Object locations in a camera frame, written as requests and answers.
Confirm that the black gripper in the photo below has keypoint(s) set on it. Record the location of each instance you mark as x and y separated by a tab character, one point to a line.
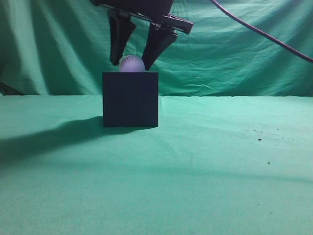
155	11

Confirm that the white ball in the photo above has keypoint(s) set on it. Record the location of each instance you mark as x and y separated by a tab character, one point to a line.
131	63

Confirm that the dark purple foam cube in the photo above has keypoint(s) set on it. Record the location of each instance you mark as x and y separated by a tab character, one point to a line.
130	99

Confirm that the green cloth backdrop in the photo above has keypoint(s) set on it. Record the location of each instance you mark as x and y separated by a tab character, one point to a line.
62	47

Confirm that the green cloth table cover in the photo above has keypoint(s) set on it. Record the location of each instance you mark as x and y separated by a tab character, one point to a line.
213	166

